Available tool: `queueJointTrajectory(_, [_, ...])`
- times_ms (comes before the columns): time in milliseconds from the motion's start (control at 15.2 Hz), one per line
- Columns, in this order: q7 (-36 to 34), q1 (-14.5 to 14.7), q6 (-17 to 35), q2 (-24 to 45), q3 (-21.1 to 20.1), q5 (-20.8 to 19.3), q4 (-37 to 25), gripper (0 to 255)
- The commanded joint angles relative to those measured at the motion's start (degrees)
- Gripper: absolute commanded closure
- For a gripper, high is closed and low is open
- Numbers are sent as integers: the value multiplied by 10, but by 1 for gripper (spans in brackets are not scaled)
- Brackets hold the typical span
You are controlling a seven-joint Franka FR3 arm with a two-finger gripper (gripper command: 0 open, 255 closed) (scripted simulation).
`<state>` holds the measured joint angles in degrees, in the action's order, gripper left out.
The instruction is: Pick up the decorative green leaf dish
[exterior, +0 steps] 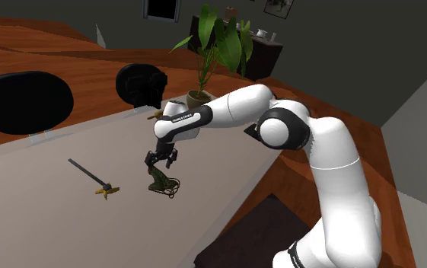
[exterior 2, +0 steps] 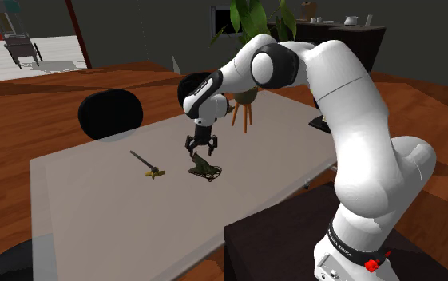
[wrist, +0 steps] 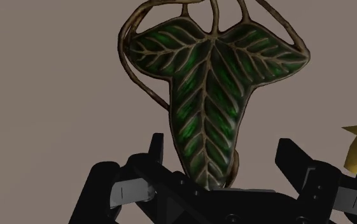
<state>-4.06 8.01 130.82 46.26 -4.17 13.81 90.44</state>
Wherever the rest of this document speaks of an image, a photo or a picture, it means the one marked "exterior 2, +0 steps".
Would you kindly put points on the grey cart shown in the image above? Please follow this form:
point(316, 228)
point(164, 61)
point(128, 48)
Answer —
point(21, 44)

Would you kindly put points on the grey sword with yellow hilt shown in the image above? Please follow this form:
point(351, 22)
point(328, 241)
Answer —
point(145, 162)

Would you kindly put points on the dark robot stand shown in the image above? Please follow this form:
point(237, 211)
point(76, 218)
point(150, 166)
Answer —
point(282, 237)

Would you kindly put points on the dark green figure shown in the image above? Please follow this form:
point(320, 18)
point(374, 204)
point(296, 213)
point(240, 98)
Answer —
point(203, 167)

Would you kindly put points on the dark sideboard with crockery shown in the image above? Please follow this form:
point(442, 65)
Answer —
point(348, 39)

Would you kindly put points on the black round chair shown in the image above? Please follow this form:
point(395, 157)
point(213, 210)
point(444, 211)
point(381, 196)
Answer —
point(192, 86)
point(110, 113)
point(5, 264)
point(320, 121)

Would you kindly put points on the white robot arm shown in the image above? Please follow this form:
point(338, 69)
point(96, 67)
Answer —
point(356, 128)

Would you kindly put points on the potted plant on wooden stand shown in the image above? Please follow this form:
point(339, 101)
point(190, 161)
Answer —
point(252, 23)

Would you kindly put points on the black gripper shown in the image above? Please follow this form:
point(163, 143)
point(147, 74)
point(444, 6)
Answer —
point(202, 135)

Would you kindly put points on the dark wall picture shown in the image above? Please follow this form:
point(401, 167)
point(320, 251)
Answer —
point(220, 19)

